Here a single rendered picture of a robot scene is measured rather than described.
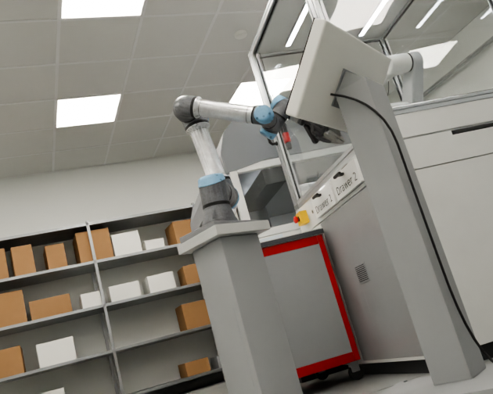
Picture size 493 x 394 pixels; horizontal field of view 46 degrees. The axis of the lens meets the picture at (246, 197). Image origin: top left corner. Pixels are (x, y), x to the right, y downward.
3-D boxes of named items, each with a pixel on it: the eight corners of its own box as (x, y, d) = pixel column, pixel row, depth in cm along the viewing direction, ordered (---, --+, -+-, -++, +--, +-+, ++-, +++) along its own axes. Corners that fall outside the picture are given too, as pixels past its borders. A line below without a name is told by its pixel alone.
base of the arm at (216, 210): (217, 222, 228) (213, 198, 230) (196, 233, 238) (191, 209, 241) (246, 221, 238) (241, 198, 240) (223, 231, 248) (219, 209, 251)
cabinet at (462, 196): (444, 375, 214) (375, 177, 234) (344, 377, 311) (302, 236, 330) (639, 310, 240) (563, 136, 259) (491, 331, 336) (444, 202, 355)
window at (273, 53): (357, 141, 248) (293, -43, 271) (300, 200, 328) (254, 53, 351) (358, 141, 248) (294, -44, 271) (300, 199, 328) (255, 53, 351)
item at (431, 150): (375, 177, 235) (364, 145, 238) (302, 236, 330) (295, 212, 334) (561, 137, 260) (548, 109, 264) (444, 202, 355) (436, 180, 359)
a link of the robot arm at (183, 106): (167, 87, 252) (274, 100, 237) (178, 95, 262) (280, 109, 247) (161, 112, 251) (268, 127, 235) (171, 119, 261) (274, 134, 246)
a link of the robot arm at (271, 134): (253, 127, 249) (268, 105, 249) (260, 134, 259) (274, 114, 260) (268, 135, 246) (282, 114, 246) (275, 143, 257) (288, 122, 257)
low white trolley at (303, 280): (255, 413, 261) (214, 252, 279) (232, 407, 319) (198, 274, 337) (369, 377, 276) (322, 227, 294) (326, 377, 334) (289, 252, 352)
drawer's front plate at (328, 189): (336, 202, 273) (329, 181, 275) (316, 219, 300) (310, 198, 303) (339, 202, 273) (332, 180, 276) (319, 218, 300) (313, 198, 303)
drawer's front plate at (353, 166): (361, 181, 243) (353, 157, 246) (337, 201, 270) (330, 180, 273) (365, 180, 244) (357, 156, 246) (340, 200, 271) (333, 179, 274)
